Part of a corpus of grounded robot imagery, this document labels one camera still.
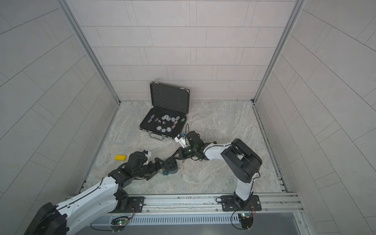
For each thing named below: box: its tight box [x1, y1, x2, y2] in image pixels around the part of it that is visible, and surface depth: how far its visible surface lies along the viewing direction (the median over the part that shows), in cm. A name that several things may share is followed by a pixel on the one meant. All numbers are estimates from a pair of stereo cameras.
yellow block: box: [114, 154, 127, 162], surface depth 88 cm
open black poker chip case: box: [139, 78, 190, 141], surface depth 103 cm
